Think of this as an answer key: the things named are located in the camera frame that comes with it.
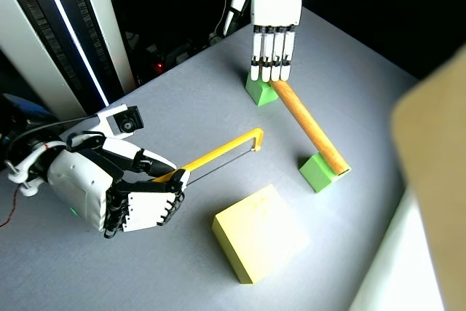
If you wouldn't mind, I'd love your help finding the yellow wooden block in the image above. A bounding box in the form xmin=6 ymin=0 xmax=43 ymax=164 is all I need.
xmin=212 ymin=184 xmax=311 ymax=285

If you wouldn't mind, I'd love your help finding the green wooden support block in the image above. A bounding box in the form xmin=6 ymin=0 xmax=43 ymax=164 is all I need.
xmin=244 ymin=70 xmax=280 ymax=107
xmin=298 ymin=153 xmax=350 ymax=194

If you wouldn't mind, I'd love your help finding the white metal column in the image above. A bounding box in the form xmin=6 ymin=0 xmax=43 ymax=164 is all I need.
xmin=0 ymin=0 xmax=138 ymax=117

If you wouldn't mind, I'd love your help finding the red black twisted cable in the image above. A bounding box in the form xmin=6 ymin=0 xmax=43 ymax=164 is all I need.
xmin=0 ymin=185 xmax=20 ymax=228

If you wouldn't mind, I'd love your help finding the grey table cloth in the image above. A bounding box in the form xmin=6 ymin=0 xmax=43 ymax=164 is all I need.
xmin=0 ymin=7 xmax=419 ymax=311

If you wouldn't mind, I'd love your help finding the yellow toy hacksaw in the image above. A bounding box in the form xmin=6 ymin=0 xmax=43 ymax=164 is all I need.
xmin=151 ymin=127 xmax=264 ymax=185

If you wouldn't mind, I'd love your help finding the black wrist camera white bracket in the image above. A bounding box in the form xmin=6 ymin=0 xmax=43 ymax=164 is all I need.
xmin=96 ymin=105 xmax=143 ymax=141

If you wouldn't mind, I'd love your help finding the black device with red light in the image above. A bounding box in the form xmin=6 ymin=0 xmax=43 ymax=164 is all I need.
xmin=145 ymin=43 xmax=194 ymax=75

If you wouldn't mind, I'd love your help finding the tan board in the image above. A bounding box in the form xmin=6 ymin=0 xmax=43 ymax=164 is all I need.
xmin=391 ymin=44 xmax=466 ymax=311

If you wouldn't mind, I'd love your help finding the orange wooden dowel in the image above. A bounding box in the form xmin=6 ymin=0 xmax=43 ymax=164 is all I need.
xmin=271 ymin=79 xmax=352 ymax=176

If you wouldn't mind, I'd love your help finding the white backdrop sheet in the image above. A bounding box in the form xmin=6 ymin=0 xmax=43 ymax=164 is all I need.
xmin=349 ymin=185 xmax=447 ymax=311

